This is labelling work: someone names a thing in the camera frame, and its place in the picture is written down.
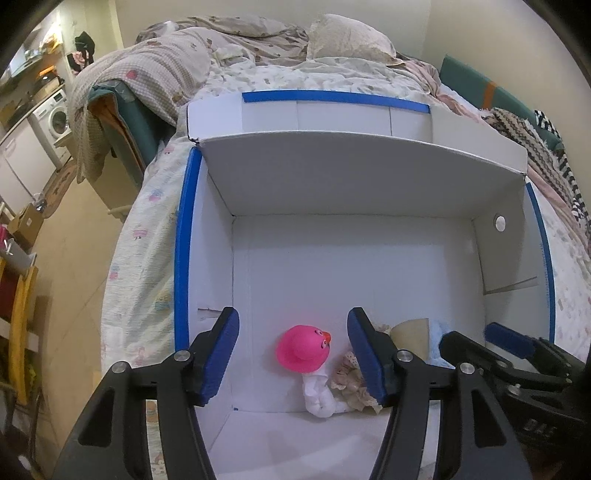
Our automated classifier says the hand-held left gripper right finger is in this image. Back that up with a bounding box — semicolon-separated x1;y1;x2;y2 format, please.
346;307;536;480

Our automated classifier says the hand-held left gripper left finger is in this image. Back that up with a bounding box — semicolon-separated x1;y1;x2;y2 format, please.
51;307;241;480

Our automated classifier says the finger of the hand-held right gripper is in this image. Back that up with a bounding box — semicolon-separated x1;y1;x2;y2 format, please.
484;322;583;376
438;331;570;387

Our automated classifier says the light blue cloth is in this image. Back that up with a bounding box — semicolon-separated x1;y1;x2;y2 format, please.
426;320;457;368

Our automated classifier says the beige lace doll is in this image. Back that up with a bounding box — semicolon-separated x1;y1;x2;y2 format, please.
329;323;399;412

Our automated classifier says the small beige soft toy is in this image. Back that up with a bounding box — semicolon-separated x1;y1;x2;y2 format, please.
390;318;433;360

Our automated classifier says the pink hat white doll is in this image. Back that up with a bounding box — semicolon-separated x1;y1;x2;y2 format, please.
276;324;352;419

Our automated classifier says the blue and white cardboard box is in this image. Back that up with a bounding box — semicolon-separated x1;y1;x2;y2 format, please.
173;90;557;480

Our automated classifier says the cream wooden bedstead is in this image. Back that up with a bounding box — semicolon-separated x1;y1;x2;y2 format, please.
91;170;145;223

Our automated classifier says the yellow wooden rack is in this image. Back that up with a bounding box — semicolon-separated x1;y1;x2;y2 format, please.
0;251;41;408

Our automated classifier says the patterned knit blanket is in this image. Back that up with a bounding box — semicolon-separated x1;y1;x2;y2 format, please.
484;107;579;205

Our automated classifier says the brown cardboard box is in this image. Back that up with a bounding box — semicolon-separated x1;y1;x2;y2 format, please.
8;202;48;251

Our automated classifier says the brown floor mat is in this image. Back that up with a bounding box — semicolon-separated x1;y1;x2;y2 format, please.
34;159;78;214

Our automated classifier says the teal padded headboard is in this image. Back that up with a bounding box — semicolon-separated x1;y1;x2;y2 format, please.
438;55;567;154

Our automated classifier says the pink blanket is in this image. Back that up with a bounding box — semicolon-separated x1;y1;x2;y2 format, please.
401;58;491;121

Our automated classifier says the white kitchen cabinet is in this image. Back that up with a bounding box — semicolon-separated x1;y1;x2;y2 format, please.
0;122;55;214

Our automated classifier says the white washing machine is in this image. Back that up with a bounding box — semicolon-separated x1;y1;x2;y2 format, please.
27;90;75;168

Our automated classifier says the checked grey quilt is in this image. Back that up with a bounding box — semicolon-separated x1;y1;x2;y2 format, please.
69;15;311;184

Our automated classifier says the beige patterned pillow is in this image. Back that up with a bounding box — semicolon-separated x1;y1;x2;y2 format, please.
306;13;399;64

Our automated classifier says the black hanging garment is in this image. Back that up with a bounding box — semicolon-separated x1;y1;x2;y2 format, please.
73;31;96;64

